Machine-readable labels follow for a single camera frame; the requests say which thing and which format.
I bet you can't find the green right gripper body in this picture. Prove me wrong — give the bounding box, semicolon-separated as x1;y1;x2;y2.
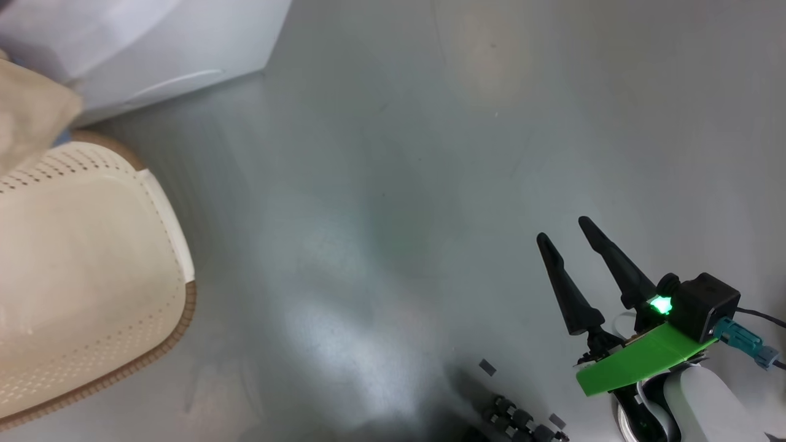
575;310;718;397

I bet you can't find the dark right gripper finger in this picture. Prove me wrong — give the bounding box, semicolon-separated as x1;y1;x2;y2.
577;216;658;310
536;232;606;336

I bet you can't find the cream and blue garment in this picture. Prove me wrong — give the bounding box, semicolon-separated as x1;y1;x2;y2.
0;49;84;179

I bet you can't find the white front-load washing machine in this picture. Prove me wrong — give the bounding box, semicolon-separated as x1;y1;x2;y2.
0;0;293;127

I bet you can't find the cream perforated laundry basket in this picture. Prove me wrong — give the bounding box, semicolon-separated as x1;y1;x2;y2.
0;131;197;430

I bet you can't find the teal connector cable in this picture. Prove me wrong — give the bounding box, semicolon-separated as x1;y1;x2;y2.
712;316;786;373

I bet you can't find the thin black camera cable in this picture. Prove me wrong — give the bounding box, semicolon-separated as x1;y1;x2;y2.
736;307;786;328

